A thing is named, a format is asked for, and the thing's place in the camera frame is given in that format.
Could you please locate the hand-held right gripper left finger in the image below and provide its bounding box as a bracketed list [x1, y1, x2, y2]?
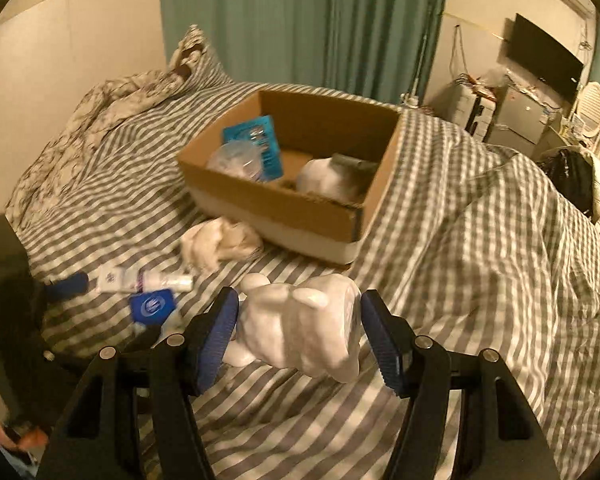
[35, 286, 241, 480]

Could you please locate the blue flat packet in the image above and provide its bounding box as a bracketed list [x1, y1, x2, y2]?
[222, 115, 285, 181]

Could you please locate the grey mini fridge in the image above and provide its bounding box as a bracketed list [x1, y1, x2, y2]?
[486, 82, 564, 159]

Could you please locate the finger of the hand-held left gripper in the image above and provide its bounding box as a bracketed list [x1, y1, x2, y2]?
[44, 271, 90, 302]

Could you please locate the black flat television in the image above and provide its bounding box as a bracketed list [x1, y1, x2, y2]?
[507, 12, 585, 104]

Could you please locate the white tube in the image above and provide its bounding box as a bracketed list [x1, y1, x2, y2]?
[96, 266, 195, 295]

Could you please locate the black bag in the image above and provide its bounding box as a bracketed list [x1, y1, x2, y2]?
[537, 150, 597, 217]

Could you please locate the green curtain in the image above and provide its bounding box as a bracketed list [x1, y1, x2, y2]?
[158, 0, 451, 107]

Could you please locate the clear plastic container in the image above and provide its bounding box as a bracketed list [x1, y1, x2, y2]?
[206, 140, 271, 184]

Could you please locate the grey striped bed sheet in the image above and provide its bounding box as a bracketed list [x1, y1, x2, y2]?
[15, 40, 486, 480]

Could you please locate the white and grey plush toy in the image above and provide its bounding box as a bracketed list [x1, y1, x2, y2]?
[296, 153, 381, 204]

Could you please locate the crumpled white cloth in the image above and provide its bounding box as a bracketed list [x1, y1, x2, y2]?
[181, 217, 265, 274]

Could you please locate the white storage unit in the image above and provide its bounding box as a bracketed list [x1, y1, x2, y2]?
[450, 80, 497, 142]

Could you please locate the blue round-label packet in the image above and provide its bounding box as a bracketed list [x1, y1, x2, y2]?
[129, 288, 177, 326]

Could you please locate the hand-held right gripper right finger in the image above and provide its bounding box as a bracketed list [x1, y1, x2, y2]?
[360, 289, 561, 480]

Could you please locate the floral patterned quilt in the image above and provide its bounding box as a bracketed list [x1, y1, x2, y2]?
[5, 25, 211, 226]

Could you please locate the cardboard box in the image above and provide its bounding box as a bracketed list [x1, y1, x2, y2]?
[176, 90, 406, 267]

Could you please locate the grey checked duvet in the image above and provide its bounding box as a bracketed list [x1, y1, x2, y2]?
[350, 109, 600, 480]

